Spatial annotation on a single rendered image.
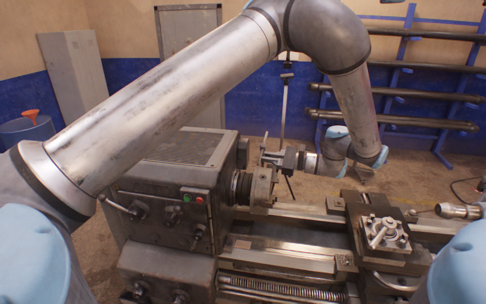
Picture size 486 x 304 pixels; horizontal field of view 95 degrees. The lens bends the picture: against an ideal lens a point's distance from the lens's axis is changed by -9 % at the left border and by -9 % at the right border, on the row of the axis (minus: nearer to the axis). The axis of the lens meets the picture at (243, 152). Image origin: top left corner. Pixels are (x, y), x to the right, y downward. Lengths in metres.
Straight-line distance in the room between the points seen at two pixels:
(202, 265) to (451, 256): 1.17
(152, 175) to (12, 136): 2.67
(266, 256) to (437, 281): 1.10
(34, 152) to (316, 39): 0.48
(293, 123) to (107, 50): 3.60
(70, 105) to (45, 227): 4.30
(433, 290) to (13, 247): 0.36
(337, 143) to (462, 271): 0.76
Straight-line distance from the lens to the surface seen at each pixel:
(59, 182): 0.39
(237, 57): 0.46
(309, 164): 1.03
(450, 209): 1.53
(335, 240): 1.66
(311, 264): 1.35
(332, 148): 0.99
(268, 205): 1.19
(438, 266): 0.30
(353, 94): 0.61
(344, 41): 0.50
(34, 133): 3.60
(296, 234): 1.62
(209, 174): 1.04
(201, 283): 1.33
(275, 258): 1.34
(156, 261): 1.42
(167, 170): 1.11
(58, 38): 4.32
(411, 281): 1.32
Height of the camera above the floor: 1.90
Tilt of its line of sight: 29 degrees down
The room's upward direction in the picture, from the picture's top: straight up
